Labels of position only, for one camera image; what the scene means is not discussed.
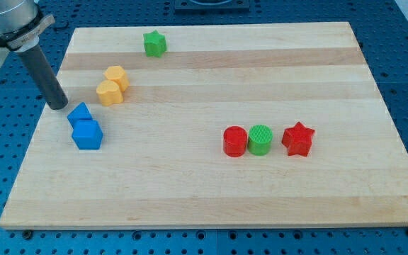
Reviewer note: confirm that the green cylinder block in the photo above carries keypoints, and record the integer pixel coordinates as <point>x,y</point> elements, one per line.
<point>259,140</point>

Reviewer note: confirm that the red cylinder block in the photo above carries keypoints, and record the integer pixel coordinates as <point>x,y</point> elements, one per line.
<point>234,141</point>

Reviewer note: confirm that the blue triangle block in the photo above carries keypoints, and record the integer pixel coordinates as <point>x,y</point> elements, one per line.
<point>80,112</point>

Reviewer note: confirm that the blue cube block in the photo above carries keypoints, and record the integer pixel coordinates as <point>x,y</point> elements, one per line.
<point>87,134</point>

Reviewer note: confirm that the green star block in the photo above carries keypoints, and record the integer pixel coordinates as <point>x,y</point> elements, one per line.
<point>154,44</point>

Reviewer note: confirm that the wooden board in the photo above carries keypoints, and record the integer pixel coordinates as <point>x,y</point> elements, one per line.
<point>161,163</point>

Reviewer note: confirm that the yellow hexagon block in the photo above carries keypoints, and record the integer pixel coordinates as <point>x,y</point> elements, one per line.
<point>118,75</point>

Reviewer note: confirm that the red star block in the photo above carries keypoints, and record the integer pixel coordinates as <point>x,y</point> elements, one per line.
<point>298,139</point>

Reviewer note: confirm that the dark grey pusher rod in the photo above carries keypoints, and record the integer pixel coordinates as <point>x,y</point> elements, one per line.
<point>42,74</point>

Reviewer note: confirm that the yellow heart block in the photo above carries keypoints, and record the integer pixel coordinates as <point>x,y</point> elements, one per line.
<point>109,93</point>

